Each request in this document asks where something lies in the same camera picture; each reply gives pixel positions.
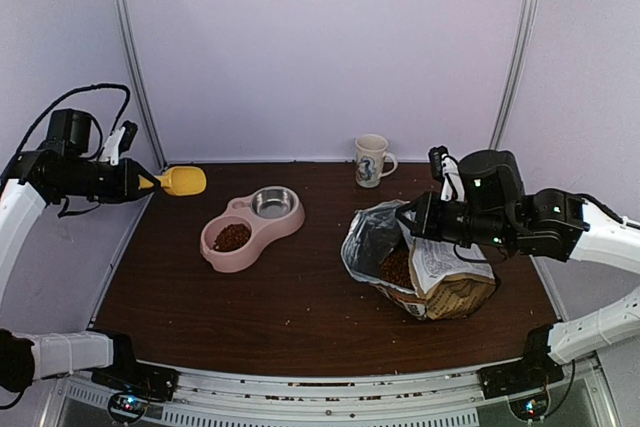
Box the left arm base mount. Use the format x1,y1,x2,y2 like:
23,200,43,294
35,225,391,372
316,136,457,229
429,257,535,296
90,329,179,426

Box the brown kibble in bag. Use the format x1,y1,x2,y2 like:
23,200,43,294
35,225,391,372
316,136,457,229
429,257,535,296
380,246,413,290

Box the white patterned ceramic mug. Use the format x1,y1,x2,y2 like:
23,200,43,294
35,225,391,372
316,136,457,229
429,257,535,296
355,134,399,189

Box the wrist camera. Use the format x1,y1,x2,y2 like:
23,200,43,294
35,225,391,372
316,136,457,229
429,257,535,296
98,121,138,166
428,146,465,202

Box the aluminium corner post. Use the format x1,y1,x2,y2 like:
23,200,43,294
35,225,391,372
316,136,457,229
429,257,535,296
113,0,167,169
489,0,539,149

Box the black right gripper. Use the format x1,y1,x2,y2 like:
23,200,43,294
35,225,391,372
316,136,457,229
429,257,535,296
397,190,515,250

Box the pink double pet feeder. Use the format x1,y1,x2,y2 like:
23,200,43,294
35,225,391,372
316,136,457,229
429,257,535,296
199,187,305,273

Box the stainless steel bowl insert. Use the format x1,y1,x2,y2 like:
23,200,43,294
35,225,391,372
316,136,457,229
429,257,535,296
251,186,296,219

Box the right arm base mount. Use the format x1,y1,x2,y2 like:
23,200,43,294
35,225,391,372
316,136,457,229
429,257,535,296
477,325,564,424

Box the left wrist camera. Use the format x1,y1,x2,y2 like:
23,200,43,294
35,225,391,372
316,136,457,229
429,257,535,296
98,121,138,166

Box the aluminium corner post right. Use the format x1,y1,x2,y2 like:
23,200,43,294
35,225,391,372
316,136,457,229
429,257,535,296
489,0,539,149

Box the aluminium corner post left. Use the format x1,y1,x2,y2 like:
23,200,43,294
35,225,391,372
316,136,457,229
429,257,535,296
113,0,167,169

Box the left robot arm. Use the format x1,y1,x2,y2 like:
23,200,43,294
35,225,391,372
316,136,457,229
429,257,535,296
1,109,161,395

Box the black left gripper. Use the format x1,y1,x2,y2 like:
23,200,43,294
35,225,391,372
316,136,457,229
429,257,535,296
56,156,159,203

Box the black braided left cable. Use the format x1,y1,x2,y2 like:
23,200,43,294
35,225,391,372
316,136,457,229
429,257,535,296
0,82,132,183

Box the brown kibble in feeder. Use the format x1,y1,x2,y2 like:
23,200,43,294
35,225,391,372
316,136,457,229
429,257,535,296
213,224,251,252

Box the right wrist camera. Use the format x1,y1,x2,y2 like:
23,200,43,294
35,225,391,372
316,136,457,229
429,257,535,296
428,146,465,202

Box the pet food bag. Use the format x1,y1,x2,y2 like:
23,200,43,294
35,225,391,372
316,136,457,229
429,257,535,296
341,200,498,321

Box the yellow plastic scoop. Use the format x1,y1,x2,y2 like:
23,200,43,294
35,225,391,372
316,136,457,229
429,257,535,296
156,166,207,197

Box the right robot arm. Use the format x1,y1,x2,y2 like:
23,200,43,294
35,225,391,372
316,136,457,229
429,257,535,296
396,147,639,389

